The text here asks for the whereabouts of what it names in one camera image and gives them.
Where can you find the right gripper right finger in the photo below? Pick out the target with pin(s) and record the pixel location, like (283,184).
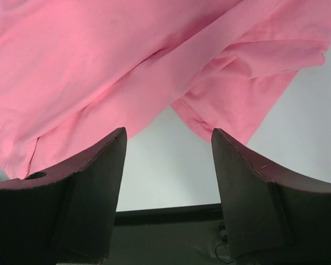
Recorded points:
(272,215)

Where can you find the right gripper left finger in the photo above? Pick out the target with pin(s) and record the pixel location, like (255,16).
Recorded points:
(64,213)

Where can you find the pink t shirt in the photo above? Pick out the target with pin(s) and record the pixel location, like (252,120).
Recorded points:
(73,71)

